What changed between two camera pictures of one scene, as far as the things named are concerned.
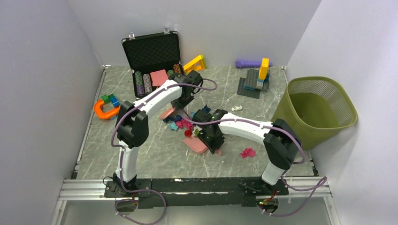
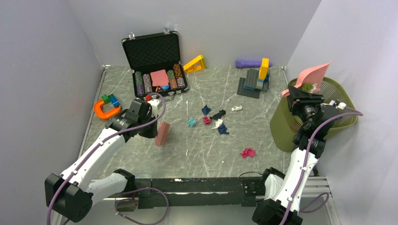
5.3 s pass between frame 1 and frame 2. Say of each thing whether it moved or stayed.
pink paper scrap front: stayed
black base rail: stayed
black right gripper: moved
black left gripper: moved
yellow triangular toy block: stayed
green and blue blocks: stayed
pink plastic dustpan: moved
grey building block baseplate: stayed
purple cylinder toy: stayed
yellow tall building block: stayed
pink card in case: stayed
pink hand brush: moved
